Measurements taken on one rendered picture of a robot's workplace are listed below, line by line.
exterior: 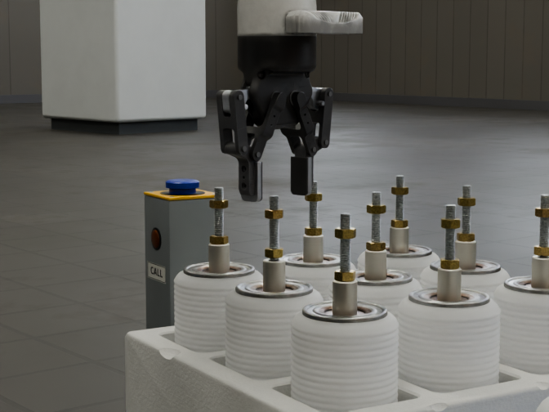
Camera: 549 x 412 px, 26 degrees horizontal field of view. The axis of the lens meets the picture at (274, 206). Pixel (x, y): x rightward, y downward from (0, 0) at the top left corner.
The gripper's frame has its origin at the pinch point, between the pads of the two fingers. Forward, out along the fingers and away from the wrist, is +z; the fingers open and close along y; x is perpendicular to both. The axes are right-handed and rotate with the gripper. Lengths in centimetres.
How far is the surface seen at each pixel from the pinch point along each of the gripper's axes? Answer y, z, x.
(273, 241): 0.5, 5.5, 0.0
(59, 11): -358, -38, -523
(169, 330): -1.5, 17.5, -17.5
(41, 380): -18, 35, -65
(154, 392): 4.3, 22.4, -13.4
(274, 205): 0.4, 2.0, 0.0
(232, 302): 4.7, 11.1, -1.4
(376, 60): -818, -5, -645
